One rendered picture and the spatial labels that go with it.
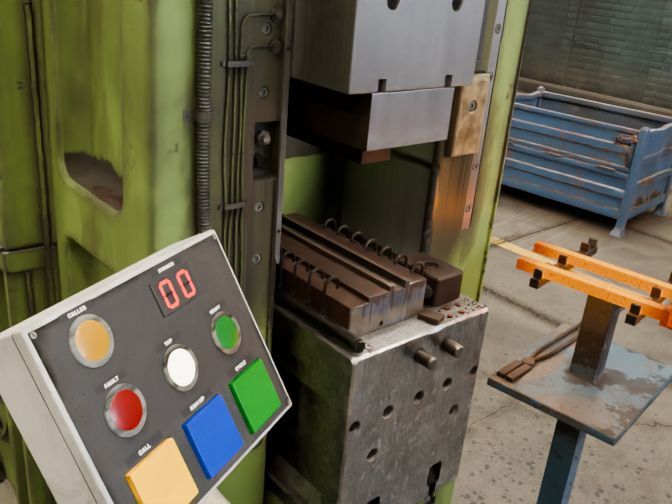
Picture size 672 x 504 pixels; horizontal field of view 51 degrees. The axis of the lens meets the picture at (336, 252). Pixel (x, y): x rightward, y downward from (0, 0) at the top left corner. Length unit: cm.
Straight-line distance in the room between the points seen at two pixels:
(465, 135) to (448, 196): 14
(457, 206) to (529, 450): 127
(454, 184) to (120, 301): 94
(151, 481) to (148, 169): 50
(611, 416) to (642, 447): 125
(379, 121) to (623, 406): 87
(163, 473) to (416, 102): 72
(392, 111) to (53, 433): 72
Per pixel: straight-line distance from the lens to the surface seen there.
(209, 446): 90
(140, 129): 113
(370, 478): 147
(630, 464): 279
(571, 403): 165
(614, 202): 500
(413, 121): 123
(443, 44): 125
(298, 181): 174
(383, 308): 134
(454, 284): 148
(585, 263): 168
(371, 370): 129
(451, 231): 165
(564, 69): 997
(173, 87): 110
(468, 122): 155
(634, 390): 177
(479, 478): 251
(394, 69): 117
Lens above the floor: 157
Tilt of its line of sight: 23 degrees down
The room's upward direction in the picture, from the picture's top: 5 degrees clockwise
